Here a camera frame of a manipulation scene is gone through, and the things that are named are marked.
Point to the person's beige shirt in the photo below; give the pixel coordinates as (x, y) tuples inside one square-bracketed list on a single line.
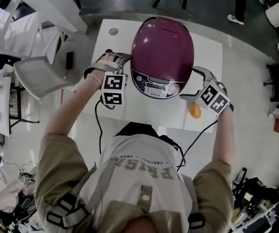
[(141, 169)]

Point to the purple rice cooker lid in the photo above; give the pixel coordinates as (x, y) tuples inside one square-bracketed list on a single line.
[(162, 50)]

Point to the white folding chair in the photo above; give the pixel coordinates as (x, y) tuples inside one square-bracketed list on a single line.
[(39, 74)]

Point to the person's black shorts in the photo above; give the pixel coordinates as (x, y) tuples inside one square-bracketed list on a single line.
[(136, 128)]

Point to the white side table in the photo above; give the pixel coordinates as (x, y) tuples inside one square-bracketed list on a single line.
[(1, 120)]

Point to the white metal shelf rack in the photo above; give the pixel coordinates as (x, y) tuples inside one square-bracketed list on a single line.
[(20, 33)]

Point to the white square table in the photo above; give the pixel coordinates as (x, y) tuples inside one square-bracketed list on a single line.
[(153, 115)]

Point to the person's right forearm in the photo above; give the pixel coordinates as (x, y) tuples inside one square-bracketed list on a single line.
[(224, 139)]

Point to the black phone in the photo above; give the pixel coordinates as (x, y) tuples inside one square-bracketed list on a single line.
[(69, 61)]

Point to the person's left forearm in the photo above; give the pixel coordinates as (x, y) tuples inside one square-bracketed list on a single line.
[(69, 113)]

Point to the row of black pouches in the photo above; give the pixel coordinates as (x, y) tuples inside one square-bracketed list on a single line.
[(1, 62)]

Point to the person's left hand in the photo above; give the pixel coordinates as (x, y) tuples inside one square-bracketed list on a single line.
[(111, 59)]

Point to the orange fruit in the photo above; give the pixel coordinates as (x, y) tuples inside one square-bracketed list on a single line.
[(194, 110)]

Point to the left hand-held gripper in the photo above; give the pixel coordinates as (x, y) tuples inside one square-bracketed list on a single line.
[(113, 88)]

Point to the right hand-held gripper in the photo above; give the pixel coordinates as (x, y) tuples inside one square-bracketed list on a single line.
[(214, 98)]

